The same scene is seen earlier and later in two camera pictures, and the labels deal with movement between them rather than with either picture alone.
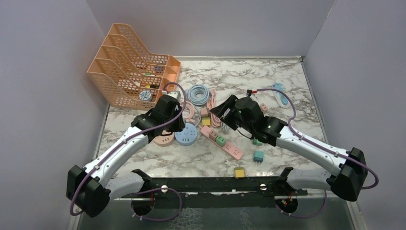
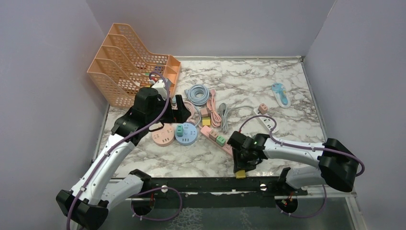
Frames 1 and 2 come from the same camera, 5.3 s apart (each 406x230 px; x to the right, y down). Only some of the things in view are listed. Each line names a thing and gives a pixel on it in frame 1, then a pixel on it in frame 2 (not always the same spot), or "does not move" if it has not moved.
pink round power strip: [164, 140] does not move
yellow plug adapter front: [239, 172] does not move
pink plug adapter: [204, 112] to [263, 109]
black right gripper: [220, 110] to [238, 163]
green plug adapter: [220, 141] does not move
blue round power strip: [188, 136] does not move
